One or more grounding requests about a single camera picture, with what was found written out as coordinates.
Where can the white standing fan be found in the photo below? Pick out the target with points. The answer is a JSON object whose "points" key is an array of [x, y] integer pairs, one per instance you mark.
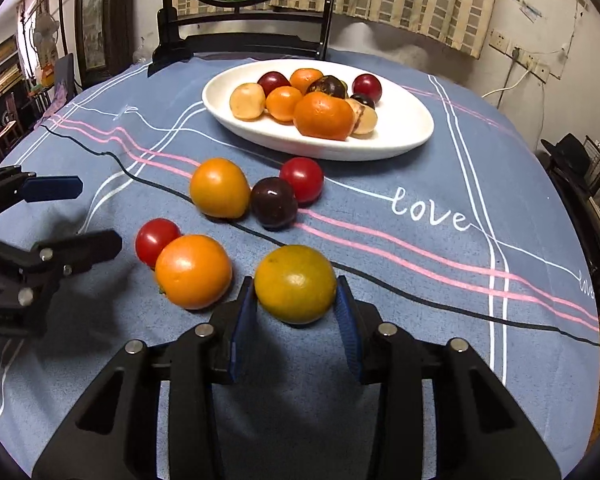
{"points": [[45, 27]]}

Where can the red plum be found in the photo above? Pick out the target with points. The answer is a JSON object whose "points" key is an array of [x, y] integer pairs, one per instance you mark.
{"points": [[273, 82]]}

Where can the black metal desk rack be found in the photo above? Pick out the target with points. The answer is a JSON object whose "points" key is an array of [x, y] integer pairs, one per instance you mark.
{"points": [[597, 240]]}

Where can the blue striped tablecloth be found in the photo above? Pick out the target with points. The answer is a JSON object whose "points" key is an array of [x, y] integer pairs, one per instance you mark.
{"points": [[405, 310]]}

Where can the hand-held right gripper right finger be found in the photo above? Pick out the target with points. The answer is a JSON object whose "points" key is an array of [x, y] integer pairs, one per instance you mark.
{"points": [[347, 327]]}

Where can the red cherry tomato middle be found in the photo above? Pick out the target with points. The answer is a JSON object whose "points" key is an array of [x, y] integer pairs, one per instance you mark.
{"points": [[306, 175]]}

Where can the round goldfish screen black stand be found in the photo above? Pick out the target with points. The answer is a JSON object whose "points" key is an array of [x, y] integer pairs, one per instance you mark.
{"points": [[245, 42]]}

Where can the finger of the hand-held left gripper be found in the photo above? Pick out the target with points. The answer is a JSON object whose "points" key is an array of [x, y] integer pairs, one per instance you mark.
{"points": [[80, 250], [55, 187]]}

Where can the white oval plate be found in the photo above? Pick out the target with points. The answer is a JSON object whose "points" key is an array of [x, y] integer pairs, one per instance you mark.
{"points": [[260, 132]]}

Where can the dark purple mangosteen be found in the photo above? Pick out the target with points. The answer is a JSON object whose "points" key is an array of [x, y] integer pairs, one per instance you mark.
{"points": [[328, 86]]}

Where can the red cherry tomato left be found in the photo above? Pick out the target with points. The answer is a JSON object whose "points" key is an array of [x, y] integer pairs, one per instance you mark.
{"points": [[152, 240]]}

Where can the red cherry tomato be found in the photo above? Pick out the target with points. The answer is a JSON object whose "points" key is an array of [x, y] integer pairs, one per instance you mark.
{"points": [[306, 175], [152, 240]]}

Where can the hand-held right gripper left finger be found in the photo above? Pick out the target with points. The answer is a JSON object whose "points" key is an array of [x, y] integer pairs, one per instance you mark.
{"points": [[242, 312]]}

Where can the grey chair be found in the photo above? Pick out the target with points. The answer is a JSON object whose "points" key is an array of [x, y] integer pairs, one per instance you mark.
{"points": [[65, 67]]}

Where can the striped yellow pepino melon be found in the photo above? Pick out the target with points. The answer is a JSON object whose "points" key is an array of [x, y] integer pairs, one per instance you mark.
{"points": [[368, 120]]}

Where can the white power strip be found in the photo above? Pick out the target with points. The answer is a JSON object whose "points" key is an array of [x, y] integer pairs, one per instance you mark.
{"points": [[531, 64]]}

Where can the orange tangerine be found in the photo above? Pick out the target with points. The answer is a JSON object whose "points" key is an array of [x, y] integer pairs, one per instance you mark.
{"points": [[306, 79], [325, 115], [193, 271], [284, 103], [219, 188]]}

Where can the yellow-green tangerine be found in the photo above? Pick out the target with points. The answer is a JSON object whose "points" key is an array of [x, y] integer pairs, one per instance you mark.
{"points": [[295, 284]]}

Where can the white wall socket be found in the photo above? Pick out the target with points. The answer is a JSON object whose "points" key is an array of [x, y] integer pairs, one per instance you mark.
{"points": [[500, 41]]}

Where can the plain yellow pepino melon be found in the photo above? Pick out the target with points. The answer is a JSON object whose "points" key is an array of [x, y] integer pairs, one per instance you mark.
{"points": [[247, 101]]}

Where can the dark purple plum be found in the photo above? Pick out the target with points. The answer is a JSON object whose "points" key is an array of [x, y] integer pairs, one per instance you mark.
{"points": [[367, 87], [274, 202], [361, 99]]}

